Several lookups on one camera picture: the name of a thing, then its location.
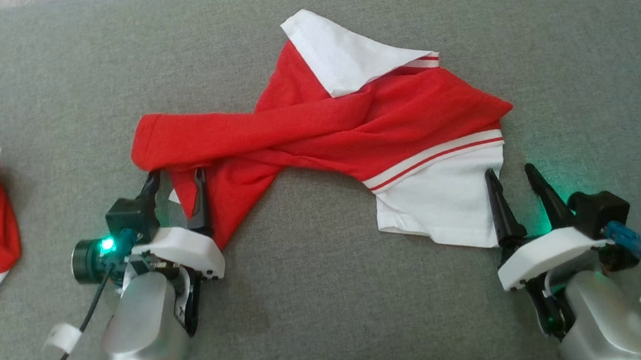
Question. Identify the grey fabric sofa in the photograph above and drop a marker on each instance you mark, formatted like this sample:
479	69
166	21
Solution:
367	315

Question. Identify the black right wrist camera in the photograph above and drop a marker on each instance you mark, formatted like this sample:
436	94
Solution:
601	207

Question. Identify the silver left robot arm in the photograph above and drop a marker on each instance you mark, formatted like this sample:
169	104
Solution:
143	346

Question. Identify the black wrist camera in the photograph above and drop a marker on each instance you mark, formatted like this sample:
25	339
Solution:
601	207
126	217

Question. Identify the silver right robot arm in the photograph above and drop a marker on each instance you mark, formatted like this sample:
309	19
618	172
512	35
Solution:
606	323

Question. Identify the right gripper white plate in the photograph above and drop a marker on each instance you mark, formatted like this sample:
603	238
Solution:
547	253

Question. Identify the red shirt with white sleeves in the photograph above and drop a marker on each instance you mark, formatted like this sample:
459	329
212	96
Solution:
350	119

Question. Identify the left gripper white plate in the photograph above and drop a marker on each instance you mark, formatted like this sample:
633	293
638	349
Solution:
184	250

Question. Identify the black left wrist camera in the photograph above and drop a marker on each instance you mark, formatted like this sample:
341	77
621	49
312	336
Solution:
126	217

